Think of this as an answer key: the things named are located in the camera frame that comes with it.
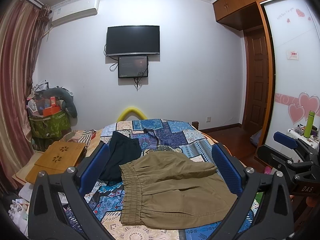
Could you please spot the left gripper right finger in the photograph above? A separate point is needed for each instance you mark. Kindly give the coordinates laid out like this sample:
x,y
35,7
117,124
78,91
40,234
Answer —
x,y
274,217

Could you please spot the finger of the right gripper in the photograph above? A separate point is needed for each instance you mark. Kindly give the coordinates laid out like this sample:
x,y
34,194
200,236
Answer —
x,y
275,158
285,138

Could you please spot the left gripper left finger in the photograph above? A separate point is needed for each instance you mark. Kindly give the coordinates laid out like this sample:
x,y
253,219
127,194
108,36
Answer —
x,y
47,218

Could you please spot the olive green pants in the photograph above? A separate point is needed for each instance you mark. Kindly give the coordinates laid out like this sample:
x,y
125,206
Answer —
x,y
167,190

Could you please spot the green thermos bottle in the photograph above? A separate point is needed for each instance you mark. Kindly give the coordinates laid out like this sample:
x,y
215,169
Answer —
x,y
309,124

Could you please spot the blue patchwork bedspread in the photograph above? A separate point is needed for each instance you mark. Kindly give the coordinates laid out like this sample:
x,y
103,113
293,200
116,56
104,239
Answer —
x,y
106,200

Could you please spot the wooden lap desk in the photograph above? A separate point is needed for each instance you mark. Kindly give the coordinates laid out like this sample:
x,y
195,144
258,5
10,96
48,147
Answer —
x,y
57,158

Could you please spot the brown wooden door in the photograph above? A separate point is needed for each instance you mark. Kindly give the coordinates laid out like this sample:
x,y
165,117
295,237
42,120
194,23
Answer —
x,y
257,80

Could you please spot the green storage basket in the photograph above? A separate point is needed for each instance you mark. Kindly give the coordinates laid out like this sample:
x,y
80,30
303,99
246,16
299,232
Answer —
x,y
49,129

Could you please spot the dark navy folded garment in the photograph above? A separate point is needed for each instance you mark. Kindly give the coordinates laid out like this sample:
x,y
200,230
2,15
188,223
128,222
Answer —
x,y
122,150

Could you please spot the white sliding wardrobe door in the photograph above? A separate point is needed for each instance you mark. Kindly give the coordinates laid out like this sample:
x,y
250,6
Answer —
x,y
295,36

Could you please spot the orange box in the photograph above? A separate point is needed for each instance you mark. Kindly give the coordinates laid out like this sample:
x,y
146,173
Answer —
x,y
51,110

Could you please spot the yellow foam tube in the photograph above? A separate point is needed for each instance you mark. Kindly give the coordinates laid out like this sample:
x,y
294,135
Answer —
x,y
131,111

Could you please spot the brown wooden wardrobe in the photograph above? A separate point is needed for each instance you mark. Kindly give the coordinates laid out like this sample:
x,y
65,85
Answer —
x,y
238,14

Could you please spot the striped pink curtain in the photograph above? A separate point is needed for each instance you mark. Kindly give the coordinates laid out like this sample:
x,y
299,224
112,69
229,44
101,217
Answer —
x,y
22,30

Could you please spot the white air conditioner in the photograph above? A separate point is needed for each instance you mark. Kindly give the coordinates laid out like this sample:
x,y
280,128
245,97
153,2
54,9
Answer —
x,y
75,11

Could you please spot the small black wall monitor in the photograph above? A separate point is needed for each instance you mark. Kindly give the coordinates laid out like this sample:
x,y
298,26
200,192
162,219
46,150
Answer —
x,y
133,67

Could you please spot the black wall television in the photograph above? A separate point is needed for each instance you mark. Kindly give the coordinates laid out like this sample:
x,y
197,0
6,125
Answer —
x,y
132,40

